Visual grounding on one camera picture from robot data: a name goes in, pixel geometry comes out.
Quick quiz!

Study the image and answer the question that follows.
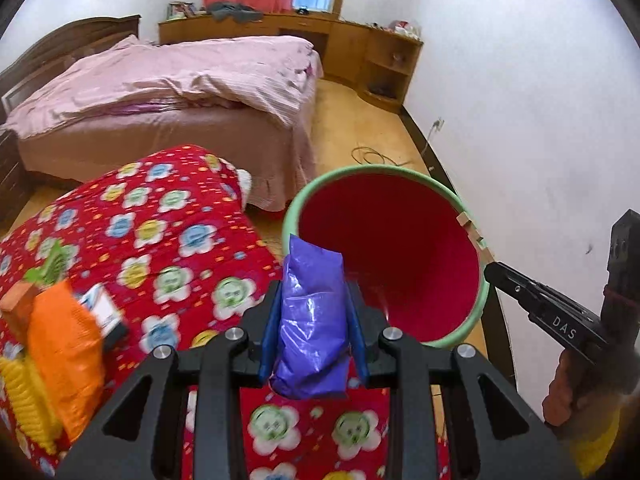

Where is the long wooden desk with shelves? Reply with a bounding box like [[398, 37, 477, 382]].
[[159, 10, 425, 111]]

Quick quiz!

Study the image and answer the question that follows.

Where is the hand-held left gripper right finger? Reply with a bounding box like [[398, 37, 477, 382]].
[[345, 281, 581, 480]]

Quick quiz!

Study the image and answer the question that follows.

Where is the purple plastic bag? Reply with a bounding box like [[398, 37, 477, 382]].
[[270, 235, 351, 401]]

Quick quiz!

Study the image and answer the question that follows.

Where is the person's right hand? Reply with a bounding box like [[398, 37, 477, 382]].
[[542, 347, 626, 428]]

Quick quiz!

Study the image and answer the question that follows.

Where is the small orange box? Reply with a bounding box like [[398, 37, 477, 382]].
[[0, 280, 38, 341]]

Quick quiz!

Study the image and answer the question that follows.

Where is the bed with pink bedding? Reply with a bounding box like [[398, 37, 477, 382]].
[[2, 35, 326, 213]]

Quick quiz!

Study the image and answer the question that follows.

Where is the dark wooden headboard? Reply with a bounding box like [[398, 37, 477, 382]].
[[0, 14, 142, 111]]

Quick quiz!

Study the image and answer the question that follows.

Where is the red bin with green rim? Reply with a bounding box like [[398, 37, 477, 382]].
[[282, 165, 493, 351]]

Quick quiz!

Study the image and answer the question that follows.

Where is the yellow corrugated packet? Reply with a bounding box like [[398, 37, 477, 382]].
[[0, 355, 66, 456]]

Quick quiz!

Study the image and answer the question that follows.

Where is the black floor cable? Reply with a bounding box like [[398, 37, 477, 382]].
[[351, 146, 411, 167]]

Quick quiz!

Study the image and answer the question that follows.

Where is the small white and blue box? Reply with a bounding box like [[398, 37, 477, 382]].
[[75, 285, 130, 351]]

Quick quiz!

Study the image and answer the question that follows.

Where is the red floral blanket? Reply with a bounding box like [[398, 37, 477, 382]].
[[0, 144, 451, 480]]

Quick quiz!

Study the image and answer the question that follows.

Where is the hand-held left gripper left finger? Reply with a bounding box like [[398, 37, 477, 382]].
[[55, 280, 283, 480]]

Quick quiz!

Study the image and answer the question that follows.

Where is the orange snack bag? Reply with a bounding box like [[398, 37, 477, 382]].
[[27, 280, 106, 443]]

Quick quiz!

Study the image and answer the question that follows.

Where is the dark grey cloth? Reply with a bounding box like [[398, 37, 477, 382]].
[[207, 2, 263, 23]]

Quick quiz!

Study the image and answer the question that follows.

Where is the row of books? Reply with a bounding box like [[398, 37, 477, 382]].
[[167, 2, 201, 21]]

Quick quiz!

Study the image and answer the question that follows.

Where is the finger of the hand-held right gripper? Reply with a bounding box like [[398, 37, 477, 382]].
[[484, 261, 608, 348]]

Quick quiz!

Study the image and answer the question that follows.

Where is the pink duvet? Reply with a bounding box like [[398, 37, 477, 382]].
[[2, 35, 323, 141]]

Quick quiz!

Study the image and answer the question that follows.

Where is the green plastic wrapper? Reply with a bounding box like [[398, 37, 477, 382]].
[[22, 240, 68, 288]]

